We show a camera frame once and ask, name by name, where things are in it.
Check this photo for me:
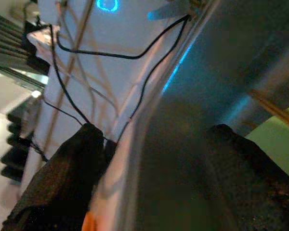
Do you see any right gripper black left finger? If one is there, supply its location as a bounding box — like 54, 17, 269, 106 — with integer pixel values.
1, 123, 118, 231

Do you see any black power strip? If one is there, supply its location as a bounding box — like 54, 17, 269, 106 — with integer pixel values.
0, 112, 36, 182

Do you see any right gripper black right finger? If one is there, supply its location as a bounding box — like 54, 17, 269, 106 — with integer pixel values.
204, 124, 289, 231

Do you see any wooden chopstick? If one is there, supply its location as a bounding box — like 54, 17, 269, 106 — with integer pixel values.
254, 95, 289, 127
250, 89, 289, 122

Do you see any green plate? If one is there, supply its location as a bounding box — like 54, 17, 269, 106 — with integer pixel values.
245, 103, 289, 186

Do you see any stainless steel sink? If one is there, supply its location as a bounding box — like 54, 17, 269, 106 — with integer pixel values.
91, 0, 289, 231

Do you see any black power cable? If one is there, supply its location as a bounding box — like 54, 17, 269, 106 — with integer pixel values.
55, 14, 191, 60
117, 15, 191, 144
49, 24, 91, 126

